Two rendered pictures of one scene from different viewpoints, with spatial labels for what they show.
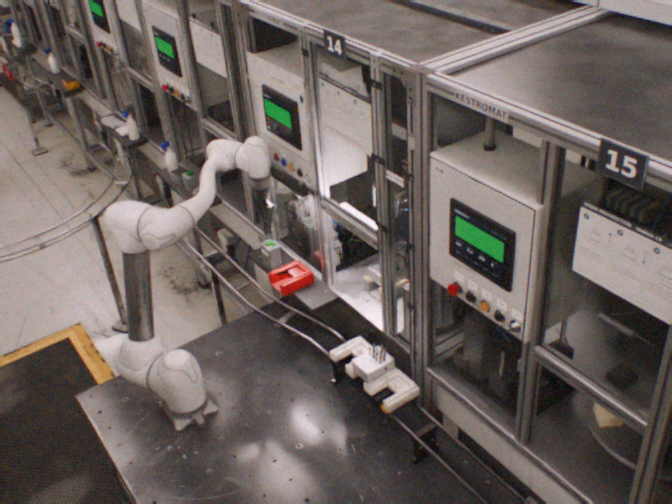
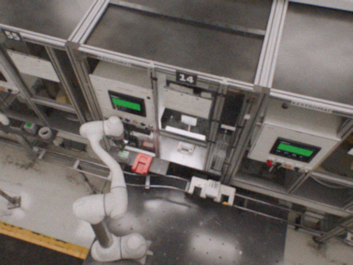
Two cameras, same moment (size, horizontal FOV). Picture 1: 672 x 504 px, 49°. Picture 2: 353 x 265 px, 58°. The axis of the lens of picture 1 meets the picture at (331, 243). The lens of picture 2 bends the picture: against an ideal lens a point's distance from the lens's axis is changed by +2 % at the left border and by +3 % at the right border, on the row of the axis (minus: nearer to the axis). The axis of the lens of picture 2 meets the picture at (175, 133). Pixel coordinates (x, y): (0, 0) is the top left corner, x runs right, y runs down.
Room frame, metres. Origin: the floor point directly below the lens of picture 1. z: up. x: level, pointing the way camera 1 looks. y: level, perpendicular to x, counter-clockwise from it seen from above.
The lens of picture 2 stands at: (1.56, 0.74, 3.30)
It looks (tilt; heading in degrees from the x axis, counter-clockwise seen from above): 59 degrees down; 318
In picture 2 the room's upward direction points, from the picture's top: 1 degrees clockwise
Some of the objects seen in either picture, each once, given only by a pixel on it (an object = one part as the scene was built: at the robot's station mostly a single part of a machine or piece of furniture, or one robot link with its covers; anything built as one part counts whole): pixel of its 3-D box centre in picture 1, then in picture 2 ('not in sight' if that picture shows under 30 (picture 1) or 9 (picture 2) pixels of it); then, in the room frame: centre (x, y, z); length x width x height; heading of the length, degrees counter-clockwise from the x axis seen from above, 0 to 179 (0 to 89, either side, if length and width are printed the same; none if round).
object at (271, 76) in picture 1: (305, 113); (130, 92); (2.78, 0.06, 1.60); 0.42 x 0.29 x 0.46; 32
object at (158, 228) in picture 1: (163, 229); (116, 203); (2.25, 0.59, 1.44); 0.18 x 0.14 x 0.13; 147
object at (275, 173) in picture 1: (282, 175); (128, 126); (2.70, 0.18, 1.37); 0.36 x 0.04 x 0.04; 32
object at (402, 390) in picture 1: (373, 377); (211, 191); (2.03, -0.11, 0.84); 0.36 x 0.14 x 0.10; 32
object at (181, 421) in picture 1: (189, 406); (139, 249); (2.10, 0.61, 0.71); 0.22 x 0.18 x 0.06; 32
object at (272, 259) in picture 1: (273, 254); (124, 155); (2.71, 0.26, 0.97); 0.08 x 0.08 x 0.12; 32
